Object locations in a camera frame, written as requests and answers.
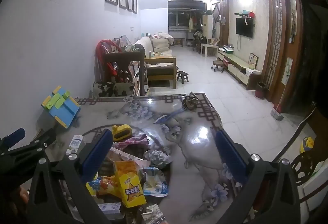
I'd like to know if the yellow duck clock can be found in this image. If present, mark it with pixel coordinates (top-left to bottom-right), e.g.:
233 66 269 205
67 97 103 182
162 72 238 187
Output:
112 125 132 142

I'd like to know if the orange chips bag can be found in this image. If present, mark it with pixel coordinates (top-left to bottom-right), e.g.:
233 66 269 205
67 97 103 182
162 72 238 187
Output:
86 175 121 197

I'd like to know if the long blue white wrapper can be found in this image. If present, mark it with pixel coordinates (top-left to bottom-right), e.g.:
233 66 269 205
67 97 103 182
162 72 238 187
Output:
154 109 185 124

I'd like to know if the hanging scroll picture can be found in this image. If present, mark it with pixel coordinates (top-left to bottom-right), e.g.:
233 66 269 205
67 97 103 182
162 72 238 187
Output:
289 0 298 43

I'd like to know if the crumpled clear plastic wrapper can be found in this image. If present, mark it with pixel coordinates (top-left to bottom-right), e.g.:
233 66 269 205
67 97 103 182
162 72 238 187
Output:
143 148 173 169

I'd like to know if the white side table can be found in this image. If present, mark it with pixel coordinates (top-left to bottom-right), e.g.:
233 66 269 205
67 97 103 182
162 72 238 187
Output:
201 44 219 58

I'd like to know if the floral seat cushion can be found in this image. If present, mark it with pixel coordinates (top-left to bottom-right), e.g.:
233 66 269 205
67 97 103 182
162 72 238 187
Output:
92 82 136 97

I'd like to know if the crumpled dark foil wrapper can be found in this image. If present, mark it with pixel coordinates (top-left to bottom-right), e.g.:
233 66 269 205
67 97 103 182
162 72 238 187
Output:
181 92 200 112

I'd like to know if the carved wooden chair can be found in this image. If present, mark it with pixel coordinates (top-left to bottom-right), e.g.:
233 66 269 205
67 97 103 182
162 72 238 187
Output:
289 152 325 189

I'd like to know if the white carton piece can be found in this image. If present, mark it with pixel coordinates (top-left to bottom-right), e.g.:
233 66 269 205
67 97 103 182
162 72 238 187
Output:
141 203 164 224

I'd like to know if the red waste bin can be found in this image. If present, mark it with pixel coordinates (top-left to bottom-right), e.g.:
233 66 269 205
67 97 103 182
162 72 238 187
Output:
255 82 266 99

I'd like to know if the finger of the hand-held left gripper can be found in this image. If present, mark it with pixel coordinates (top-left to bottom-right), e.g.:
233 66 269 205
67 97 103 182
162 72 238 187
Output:
0 128 26 149
5 128 57 163

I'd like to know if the broom with white head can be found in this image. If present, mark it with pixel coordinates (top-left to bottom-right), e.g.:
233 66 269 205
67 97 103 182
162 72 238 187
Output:
270 86 285 121

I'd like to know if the white standing air conditioner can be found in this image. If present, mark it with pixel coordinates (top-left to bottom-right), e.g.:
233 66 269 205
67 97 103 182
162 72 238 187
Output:
202 15 213 40

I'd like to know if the white board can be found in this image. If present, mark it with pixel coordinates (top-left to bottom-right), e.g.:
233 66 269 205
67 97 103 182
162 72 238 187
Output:
302 162 328 217

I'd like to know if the white blue crumpled wrapper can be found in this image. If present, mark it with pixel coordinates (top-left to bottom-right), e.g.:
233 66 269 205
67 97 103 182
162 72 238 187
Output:
142 167 170 197

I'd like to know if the yellow toy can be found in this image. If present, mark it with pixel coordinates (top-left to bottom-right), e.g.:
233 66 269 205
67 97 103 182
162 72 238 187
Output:
300 137 315 154

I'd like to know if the person's left hand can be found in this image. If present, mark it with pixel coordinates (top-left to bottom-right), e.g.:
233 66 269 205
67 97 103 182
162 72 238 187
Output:
10 186 30 211

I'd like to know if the pink snack wrapper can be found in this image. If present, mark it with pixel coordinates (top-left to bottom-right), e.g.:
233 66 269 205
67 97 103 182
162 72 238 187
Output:
113 134 149 150

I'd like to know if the long low television cabinet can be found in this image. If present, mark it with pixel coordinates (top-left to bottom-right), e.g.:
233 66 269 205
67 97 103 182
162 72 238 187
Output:
217 50 262 90

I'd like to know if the white red flat wrapper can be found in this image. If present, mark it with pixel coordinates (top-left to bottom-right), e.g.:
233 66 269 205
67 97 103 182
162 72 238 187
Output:
106 148 151 170

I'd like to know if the dark wooden armchair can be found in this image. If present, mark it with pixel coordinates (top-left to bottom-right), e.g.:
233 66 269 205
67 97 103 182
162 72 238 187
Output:
102 50 146 96

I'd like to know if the white blue milk carton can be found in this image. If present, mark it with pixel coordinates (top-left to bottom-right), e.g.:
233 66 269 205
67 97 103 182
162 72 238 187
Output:
65 134 86 156

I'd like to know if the round stool with wheels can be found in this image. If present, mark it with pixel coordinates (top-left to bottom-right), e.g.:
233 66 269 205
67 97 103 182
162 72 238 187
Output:
211 60 224 73

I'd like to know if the red backpack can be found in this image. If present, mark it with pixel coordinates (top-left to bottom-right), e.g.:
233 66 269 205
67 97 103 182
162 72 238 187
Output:
94 39 122 83

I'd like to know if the white covered sofa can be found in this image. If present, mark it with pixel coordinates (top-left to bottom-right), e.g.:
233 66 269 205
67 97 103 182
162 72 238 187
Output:
134 32 175 60

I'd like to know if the yellow snack box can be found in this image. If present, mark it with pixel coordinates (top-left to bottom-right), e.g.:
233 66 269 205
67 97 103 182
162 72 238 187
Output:
113 160 147 208

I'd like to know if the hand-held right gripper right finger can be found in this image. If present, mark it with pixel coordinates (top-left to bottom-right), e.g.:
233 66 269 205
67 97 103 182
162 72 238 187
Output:
215 130 308 224

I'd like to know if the wooden coffee table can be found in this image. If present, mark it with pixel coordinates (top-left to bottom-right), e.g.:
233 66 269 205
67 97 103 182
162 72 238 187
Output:
144 56 178 89

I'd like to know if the paper wall drawing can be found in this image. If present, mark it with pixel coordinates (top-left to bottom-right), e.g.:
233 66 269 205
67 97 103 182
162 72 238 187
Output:
281 57 293 85

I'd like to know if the wall mounted television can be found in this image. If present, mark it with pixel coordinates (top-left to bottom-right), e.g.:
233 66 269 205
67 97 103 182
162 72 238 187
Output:
236 18 254 37

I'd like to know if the wall shelf with items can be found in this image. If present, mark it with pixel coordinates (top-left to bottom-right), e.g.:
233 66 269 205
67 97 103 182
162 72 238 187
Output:
234 10 256 19

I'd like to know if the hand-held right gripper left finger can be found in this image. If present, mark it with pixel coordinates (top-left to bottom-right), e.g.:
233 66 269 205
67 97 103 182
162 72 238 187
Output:
27 129 114 224

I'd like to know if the small dark wooden stool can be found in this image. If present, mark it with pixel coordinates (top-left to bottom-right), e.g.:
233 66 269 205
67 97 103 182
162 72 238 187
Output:
177 71 189 84

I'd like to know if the small standing picture frame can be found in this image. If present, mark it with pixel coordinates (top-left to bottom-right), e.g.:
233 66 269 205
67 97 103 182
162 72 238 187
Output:
249 53 259 69

